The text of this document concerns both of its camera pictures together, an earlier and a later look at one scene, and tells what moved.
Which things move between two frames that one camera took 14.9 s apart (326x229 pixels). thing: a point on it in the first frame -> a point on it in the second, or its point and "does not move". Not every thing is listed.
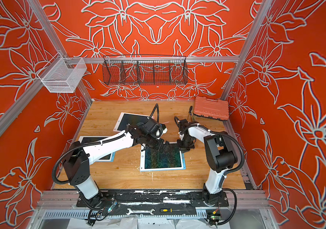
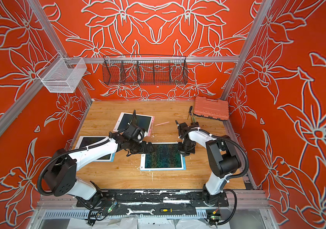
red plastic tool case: x=212 y=109 does not move
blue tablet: x=84 y=140 does not move
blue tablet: x=151 y=160 does not move
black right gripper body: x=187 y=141 does not move
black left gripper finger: x=164 y=148 -> x=148 y=148
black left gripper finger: x=153 y=143 -> x=137 y=150
